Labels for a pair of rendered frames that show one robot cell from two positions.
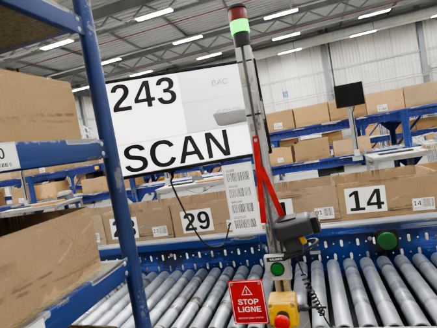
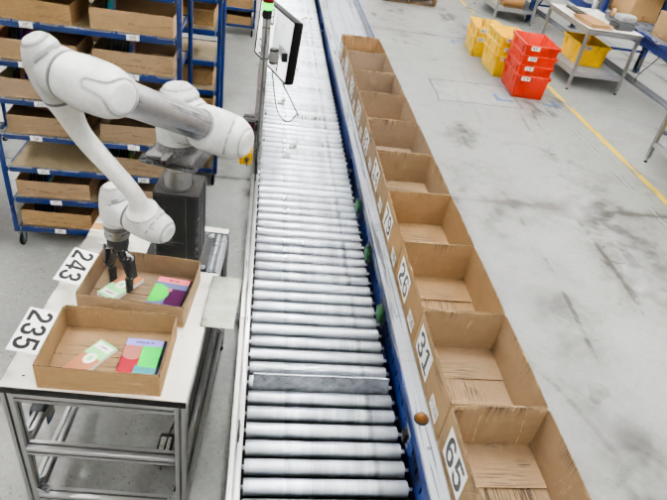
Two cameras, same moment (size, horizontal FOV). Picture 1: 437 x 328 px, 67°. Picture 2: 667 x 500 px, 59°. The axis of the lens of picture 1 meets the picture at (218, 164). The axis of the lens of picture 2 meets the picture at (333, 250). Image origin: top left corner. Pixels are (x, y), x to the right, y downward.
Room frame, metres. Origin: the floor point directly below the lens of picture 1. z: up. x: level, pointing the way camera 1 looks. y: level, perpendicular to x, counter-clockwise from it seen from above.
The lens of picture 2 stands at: (0.14, -2.82, 2.28)
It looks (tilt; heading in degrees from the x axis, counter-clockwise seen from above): 35 degrees down; 64
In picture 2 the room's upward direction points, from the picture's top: 10 degrees clockwise
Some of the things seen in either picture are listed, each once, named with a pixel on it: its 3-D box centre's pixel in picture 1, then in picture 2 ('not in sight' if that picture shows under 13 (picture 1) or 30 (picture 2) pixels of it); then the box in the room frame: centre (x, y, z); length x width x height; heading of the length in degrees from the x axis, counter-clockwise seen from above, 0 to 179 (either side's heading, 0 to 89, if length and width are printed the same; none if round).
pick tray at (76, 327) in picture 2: not in sight; (110, 348); (0.12, -1.34, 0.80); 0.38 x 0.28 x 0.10; 161
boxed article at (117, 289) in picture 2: not in sight; (121, 286); (0.17, -1.02, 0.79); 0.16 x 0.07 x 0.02; 40
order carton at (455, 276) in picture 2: not in sight; (445, 293); (1.28, -1.47, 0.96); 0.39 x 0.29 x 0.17; 74
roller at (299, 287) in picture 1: (300, 293); (305, 182); (1.17, -0.21, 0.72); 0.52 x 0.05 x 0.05; 164
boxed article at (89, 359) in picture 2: not in sight; (90, 359); (0.05, -1.34, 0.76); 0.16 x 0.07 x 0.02; 40
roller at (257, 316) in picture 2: not in sight; (314, 320); (0.87, -1.27, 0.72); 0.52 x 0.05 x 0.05; 164
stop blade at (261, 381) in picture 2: not in sight; (321, 385); (0.77, -1.62, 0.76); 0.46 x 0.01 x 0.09; 164
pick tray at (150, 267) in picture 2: not in sight; (142, 286); (0.24, -1.04, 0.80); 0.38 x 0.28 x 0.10; 158
